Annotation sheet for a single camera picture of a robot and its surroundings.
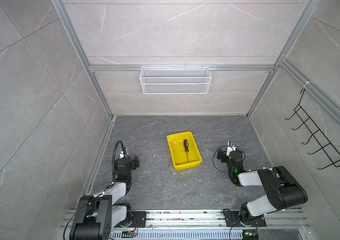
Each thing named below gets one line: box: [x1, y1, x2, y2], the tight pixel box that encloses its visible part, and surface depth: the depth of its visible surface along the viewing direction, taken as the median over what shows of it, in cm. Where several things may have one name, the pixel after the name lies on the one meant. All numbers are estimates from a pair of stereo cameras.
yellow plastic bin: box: [166, 131, 203, 171], surface depth 99 cm
